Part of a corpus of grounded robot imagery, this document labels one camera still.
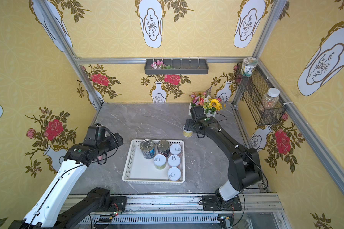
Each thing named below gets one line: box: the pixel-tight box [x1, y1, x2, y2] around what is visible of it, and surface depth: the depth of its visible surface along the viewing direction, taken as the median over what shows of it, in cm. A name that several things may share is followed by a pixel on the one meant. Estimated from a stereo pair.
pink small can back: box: [167, 154, 182, 167], surface depth 85 cm
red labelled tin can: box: [156, 139, 171, 158], surface depth 87 cm
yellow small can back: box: [182, 124, 194, 138], surface depth 101 cm
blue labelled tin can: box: [139, 138, 156, 160], surface depth 87 cm
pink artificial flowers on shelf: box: [150, 60, 173, 70], surface depth 89 cm
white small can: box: [153, 153, 167, 170], surface depth 85 cm
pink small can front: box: [169, 143, 182, 155], surface depth 90 cm
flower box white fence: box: [188, 86, 223, 118], surface depth 102 cm
